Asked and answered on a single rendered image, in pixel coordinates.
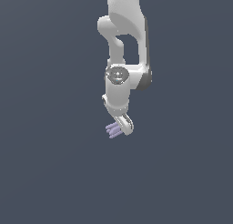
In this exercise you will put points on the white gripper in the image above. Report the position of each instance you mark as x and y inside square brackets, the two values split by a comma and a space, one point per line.
[126, 124]

